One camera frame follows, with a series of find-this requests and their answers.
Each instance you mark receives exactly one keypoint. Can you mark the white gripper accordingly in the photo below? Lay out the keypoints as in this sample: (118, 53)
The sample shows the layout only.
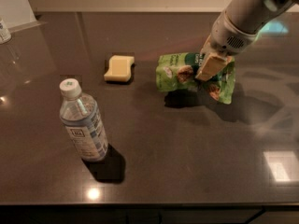
(224, 38)

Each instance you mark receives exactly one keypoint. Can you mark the green rice chip bag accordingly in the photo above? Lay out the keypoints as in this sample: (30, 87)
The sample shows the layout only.
(177, 72)

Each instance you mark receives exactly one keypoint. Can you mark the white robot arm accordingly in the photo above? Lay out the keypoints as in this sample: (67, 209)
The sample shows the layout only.
(250, 16)

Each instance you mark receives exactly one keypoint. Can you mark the blue plastic water bottle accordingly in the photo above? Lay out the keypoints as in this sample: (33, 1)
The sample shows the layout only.
(81, 117)

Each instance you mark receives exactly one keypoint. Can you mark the yellow sponge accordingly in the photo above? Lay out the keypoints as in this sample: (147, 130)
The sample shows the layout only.
(119, 68)

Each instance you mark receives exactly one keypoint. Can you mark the white board at corner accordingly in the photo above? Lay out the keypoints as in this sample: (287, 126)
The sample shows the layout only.
(18, 15)

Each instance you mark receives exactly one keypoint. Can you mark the white container at left edge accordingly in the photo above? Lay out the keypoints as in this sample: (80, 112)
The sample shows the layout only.
(5, 34)

